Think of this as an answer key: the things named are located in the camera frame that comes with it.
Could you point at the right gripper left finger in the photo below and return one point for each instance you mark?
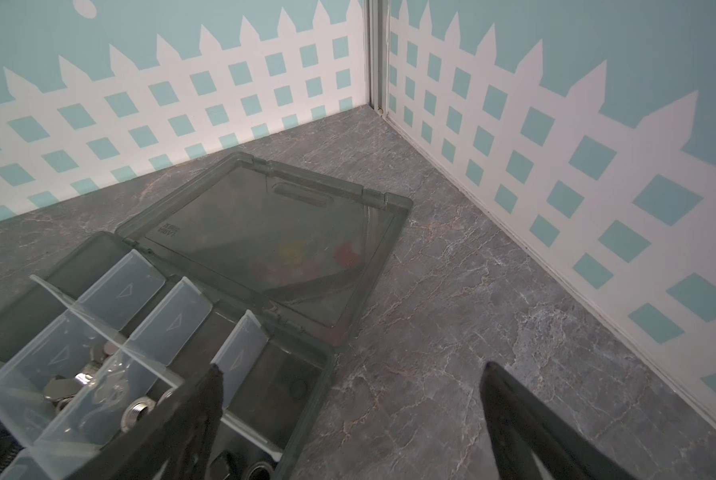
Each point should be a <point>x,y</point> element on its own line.
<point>176,440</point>

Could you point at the clear compartment organizer box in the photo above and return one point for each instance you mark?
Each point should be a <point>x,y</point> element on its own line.
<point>256,266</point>

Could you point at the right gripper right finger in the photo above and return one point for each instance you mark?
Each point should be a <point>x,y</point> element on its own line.
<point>524,431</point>

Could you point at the black hex nut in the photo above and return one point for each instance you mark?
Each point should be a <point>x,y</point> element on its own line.
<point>223,467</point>

